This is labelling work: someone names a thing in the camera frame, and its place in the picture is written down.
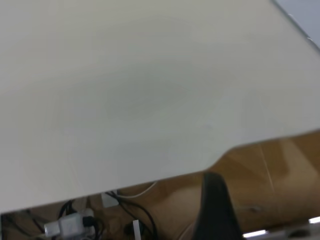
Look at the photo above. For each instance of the white power adapter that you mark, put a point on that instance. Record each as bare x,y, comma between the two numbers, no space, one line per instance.
67,223

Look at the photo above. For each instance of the black plug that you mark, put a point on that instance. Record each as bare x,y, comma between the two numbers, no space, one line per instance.
88,222

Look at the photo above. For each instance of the white plastic strip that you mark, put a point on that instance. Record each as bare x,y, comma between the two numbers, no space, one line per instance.
136,230

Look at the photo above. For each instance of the small grey box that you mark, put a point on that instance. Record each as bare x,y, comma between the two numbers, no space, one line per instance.
109,199

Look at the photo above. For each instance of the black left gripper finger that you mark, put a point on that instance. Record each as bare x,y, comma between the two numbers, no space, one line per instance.
215,215

